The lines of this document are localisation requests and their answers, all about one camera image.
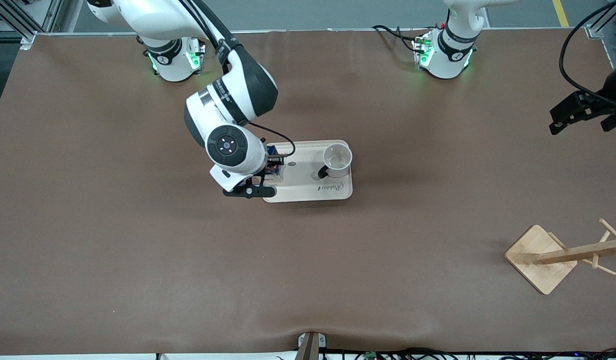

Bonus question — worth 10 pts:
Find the aluminium frame profile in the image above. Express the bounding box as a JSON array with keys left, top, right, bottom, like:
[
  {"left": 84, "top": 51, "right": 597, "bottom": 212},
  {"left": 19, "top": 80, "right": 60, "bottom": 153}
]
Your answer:
[
  {"left": 0, "top": 0, "right": 64, "bottom": 50},
  {"left": 585, "top": 0, "right": 616, "bottom": 40}
]

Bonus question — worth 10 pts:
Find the black left arm base cable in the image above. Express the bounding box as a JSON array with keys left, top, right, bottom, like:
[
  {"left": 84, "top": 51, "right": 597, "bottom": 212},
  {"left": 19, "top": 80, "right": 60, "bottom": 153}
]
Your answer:
[{"left": 372, "top": 24, "right": 429, "bottom": 53}]

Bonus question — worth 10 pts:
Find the cream rectangular tray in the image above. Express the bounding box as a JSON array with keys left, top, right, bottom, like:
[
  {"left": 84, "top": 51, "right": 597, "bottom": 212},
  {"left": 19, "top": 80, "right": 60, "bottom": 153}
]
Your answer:
[{"left": 261, "top": 139, "right": 354, "bottom": 204}]

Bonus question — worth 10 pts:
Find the white smiley cup black handle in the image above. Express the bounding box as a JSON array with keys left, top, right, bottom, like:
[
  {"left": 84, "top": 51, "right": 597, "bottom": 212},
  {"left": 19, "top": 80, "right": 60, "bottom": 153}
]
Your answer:
[{"left": 317, "top": 143, "right": 353, "bottom": 180}]

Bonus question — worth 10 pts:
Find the wooden mug tree stand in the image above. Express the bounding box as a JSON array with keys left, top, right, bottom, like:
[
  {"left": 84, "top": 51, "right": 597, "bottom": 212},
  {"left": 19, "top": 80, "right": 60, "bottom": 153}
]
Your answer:
[{"left": 504, "top": 218, "right": 616, "bottom": 295}]

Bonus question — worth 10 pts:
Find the blue Pascal milk carton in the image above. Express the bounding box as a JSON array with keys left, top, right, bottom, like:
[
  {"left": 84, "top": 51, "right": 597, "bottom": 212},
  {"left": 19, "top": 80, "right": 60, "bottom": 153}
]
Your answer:
[{"left": 265, "top": 144, "right": 285, "bottom": 182}]

